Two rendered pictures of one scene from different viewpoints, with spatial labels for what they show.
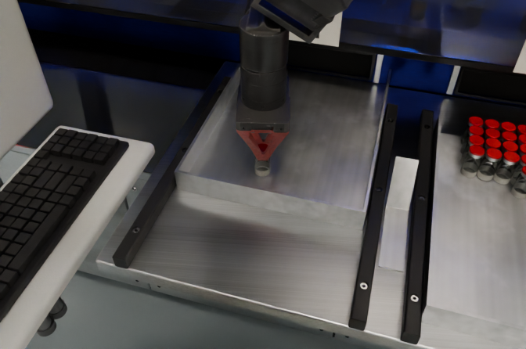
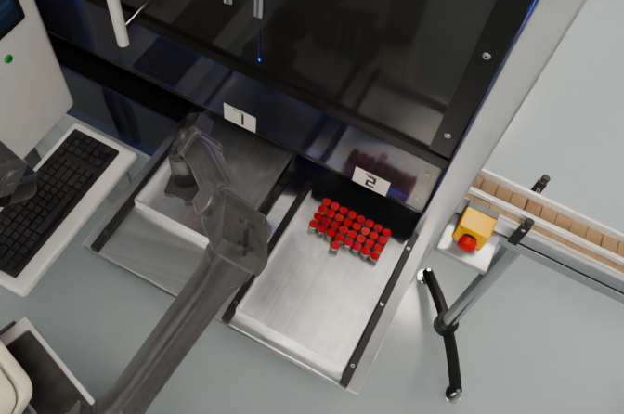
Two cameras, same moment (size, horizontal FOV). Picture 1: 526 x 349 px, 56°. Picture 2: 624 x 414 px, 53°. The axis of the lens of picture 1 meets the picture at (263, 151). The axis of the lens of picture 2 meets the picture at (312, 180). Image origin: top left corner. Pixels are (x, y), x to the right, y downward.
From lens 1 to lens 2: 0.90 m
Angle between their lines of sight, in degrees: 17
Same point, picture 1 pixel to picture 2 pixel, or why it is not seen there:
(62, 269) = (65, 236)
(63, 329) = not seen: hidden behind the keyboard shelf
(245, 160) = not seen: hidden behind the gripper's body
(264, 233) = (176, 247)
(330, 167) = not seen: hidden behind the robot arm
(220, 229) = (153, 239)
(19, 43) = (52, 75)
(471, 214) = (297, 260)
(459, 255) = (276, 283)
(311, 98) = (242, 150)
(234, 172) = (173, 201)
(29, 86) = (57, 98)
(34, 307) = (47, 256)
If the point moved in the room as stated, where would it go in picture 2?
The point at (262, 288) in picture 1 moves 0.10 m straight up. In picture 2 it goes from (164, 278) to (160, 261)
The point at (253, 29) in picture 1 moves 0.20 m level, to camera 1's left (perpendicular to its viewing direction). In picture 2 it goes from (174, 156) to (78, 135)
